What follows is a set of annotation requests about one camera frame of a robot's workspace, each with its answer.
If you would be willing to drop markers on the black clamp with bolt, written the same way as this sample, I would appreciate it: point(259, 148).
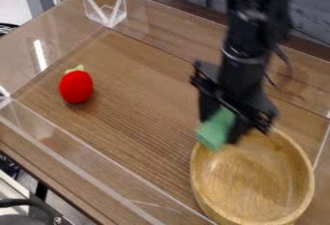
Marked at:
point(45, 213)

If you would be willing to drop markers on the red toy strawberry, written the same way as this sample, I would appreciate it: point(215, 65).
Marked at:
point(75, 85)

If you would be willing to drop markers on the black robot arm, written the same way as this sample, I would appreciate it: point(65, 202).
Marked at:
point(258, 26)

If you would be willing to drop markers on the clear acrylic enclosure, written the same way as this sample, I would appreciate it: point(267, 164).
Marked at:
point(114, 153)

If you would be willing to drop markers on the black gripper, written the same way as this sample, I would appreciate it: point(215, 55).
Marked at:
point(232, 85)

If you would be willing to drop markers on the light wooden bowl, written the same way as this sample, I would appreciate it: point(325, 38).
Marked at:
point(254, 183)

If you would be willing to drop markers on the green rectangular block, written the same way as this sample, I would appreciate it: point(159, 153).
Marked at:
point(214, 130)

